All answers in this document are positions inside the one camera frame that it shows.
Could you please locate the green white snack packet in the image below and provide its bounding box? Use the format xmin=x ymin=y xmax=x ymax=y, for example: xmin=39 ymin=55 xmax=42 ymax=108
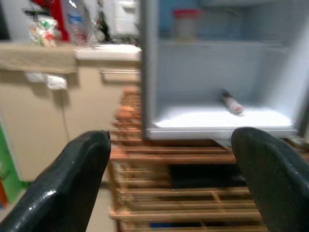
xmin=28 ymin=15 xmax=60 ymax=47

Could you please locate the green panel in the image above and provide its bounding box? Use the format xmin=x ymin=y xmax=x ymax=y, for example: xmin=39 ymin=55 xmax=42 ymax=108
xmin=0 ymin=120 xmax=28 ymax=209

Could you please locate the orange blue frame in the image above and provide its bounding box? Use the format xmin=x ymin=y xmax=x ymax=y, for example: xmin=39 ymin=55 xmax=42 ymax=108
xmin=0 ymin=178 xmax=8 ymax=206

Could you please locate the white cloth tag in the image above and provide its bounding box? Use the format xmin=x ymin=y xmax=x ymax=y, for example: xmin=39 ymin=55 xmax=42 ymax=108
xmin=45 ymin=74 xmax=68 ymax=90

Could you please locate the black flat object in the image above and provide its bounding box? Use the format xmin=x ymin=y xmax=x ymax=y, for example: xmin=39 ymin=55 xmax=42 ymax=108
xmin=169 ymin=164 xmax=247 ymax=191

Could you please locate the black appliance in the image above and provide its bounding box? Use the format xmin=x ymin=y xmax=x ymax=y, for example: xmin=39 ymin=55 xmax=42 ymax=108
xmin=0 ymin=0 xmax=11 ymax=41

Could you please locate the small bottle with white label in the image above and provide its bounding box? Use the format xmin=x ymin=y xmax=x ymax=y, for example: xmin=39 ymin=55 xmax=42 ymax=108
xmin=218 ymin=88 xmax=244 ymax=117

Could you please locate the beige kitchen cabinet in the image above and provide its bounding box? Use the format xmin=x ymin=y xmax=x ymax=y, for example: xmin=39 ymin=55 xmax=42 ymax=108
xmin=0 ymin=43 xmax=142 ymax=182

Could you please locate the clear water bottle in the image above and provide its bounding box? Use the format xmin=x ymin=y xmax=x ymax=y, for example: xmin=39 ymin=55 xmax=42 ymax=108
xmin=67 ymin=6 xmax=87 ymax=46

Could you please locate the white appliance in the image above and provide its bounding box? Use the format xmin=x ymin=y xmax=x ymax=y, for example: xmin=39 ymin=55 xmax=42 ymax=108
xmin=114 ymin=0 xmax=141 ymax=35

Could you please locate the silver cabinet handle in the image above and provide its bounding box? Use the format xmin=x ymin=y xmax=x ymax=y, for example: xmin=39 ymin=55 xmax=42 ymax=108
xmin=98 ymin=69 xmax=140 ymax=75

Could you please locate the wooden slatted rack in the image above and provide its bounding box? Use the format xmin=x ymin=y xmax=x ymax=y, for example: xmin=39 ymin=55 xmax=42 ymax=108
xmin=108 ymin=89 xmax=309 ymax=232

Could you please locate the clear container with pink lid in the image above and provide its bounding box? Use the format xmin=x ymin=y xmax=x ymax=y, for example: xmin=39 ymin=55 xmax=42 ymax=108
xmin=172 ymin=9 xmax=201 ymax=41

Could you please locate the red box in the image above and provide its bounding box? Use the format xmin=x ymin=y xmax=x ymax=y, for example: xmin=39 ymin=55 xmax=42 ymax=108
xmin=30 ymin=0 xmax=71 ymax=42

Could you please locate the silver mini fridge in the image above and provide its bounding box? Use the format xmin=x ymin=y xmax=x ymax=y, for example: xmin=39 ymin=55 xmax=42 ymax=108
xmin=140 ymin=0 xmax=309 ymax=141

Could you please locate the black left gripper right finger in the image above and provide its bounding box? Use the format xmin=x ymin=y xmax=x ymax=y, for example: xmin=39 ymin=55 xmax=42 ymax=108
xmin=231 ymin=127 xmax=309 ymax=232

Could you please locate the dark glass bottle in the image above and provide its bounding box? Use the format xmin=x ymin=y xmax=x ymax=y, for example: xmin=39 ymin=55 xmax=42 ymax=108
xmin=98 ymin=0 xmax=112 ymax=42

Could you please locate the beige towel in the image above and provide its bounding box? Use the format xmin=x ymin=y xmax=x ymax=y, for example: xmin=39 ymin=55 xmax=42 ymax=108
xmin=0 ymin=44 xmax=78 ymax=73

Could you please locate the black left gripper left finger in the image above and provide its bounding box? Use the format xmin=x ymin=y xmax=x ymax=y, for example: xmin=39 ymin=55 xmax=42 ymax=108
xmin=0 ymin=130 xmax=112 ymax=232

